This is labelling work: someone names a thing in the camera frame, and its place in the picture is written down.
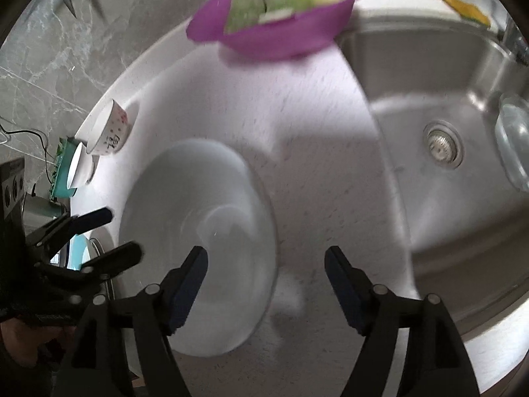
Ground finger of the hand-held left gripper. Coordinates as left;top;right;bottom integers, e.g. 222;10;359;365
80;242;143;276
25;208;115;262

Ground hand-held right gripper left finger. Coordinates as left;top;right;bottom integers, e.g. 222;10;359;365
54;246;209;397

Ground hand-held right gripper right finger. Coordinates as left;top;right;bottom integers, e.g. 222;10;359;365
324;246;482;397

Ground teal floral plate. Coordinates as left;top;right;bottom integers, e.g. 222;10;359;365
66;235;98;273

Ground small white bowl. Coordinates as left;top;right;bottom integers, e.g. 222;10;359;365
68;143;99;190

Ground black-rimmed floral bowl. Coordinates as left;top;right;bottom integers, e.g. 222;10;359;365
86;99;134;156

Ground large white bowl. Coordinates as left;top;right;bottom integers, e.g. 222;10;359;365
120;141;277;357

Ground person's left hand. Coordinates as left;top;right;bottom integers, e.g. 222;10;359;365
0;318;69;367

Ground teal plastic basin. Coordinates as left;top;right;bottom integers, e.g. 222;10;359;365
49;136;79;199

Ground leafy green vegetables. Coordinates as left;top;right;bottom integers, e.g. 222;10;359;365
50;138;67;191

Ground sink drain strainer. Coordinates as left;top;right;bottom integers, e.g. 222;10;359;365
424;121;464;169

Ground clear glass bowl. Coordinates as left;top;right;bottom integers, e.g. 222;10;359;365
494;92;529;193

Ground stainless steel sink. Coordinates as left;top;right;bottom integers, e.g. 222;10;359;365
337;0;529;377

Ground purple plastic basin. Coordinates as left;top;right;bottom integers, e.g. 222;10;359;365
186;0;373;59

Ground chrome faucet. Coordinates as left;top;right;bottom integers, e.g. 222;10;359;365
502;21;529;65

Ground yellow sponge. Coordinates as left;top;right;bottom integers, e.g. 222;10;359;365
442;0;492;29

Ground black power cable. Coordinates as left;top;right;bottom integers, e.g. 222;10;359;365
0;129;56;166

